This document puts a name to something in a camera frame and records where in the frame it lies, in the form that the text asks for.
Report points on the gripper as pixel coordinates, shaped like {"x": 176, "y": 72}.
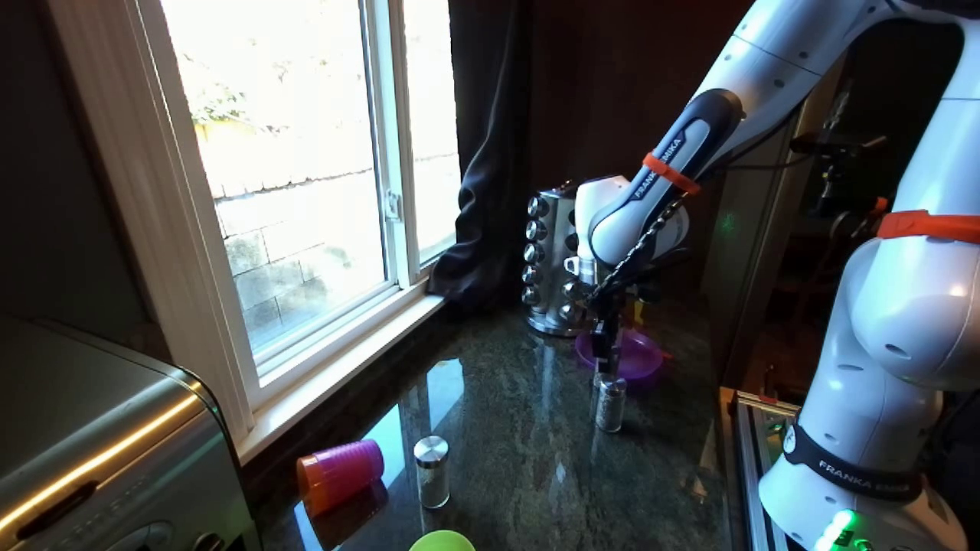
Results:
{"x": 608, "y": 321}

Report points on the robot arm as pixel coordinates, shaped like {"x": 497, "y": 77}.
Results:
{"x": 896, "y": 306}

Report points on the glass spice bottle silver lid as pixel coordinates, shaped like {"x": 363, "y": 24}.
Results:
{"x": 432, "y": 474}
{"x": 611, "y": 405}

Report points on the silver spice rack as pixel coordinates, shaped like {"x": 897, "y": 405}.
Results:
{"x": 547, "y": 252}

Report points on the purple plastic bowl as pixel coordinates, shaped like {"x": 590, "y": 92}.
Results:
{"x": 639, "y": 356}

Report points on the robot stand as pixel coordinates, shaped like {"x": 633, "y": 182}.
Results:
{"x": 754, "y": 459}

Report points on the black curtain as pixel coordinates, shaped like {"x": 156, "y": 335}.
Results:
{"x": 490, "y": 153}

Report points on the green plastic bowl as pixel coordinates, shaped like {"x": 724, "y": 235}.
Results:
{"x": 442, "y": 542}

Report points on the stack of pink orange cups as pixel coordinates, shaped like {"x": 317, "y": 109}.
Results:
{"x": 344, "y": 471}

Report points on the white framed window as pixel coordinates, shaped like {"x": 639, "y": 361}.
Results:
{"x": 306, "y": 191}

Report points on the silver toaster oven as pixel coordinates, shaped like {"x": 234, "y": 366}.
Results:
{"x": 99, "y": 459}

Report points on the camera on tripod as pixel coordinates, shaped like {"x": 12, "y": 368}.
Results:
{"x": 838, "y": 164}

